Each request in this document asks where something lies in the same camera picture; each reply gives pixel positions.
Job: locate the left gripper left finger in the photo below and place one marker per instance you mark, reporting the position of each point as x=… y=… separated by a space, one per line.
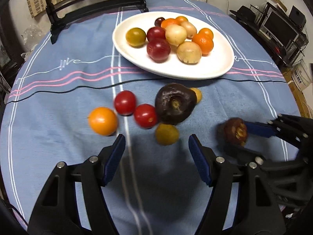
x=56 y=212

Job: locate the large tan pear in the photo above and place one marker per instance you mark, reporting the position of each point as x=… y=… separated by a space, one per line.
x=189 y=52

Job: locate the orange tomato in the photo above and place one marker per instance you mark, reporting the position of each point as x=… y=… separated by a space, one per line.
x=103 y=121

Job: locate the small yellow-green fruit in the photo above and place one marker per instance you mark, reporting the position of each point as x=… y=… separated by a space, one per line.
x=166 y=134

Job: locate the tan round fruit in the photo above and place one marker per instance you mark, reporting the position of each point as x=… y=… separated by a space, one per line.
x=190 y=29

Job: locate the green-yellow tomato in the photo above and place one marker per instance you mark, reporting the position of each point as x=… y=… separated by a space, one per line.
x=136 y=37

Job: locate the large orange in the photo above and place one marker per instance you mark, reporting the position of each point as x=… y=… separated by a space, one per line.
x=205 y=43

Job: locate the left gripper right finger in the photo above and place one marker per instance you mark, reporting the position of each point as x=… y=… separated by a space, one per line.
x=257 y=211

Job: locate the blue plaid tablecloth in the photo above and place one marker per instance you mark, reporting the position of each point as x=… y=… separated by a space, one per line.
x=156 y=189

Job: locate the computer monitor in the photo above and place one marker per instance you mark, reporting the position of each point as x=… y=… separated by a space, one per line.
x=277 y=27

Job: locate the small dark passion fruit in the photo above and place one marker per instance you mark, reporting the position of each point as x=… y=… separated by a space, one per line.
x=235 y=131

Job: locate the red tomato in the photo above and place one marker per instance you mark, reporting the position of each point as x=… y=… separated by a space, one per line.
x=125 y=103
x=145 y=116

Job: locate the black desk shelf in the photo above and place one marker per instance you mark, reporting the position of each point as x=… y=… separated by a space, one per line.
x=281 y=56

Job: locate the pale yellow fruit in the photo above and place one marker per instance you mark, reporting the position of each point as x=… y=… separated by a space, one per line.
x=175 y=34

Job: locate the black hat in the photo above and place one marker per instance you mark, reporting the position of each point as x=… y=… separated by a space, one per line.
x=244 y=14

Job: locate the white bucket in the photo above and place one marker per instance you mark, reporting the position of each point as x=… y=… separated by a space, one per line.
x=301 y=75

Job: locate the dark red apple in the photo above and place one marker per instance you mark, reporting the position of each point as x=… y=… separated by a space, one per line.
x=155 y=33

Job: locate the small orange mandarin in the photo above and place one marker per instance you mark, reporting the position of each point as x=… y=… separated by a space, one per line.
x=208 y=32

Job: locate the large dark purple fruit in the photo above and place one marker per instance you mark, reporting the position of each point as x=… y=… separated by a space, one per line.
x=174 y=103

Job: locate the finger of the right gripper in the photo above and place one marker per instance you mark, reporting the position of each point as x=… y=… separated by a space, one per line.
x=243 y=155
x=259 y=129

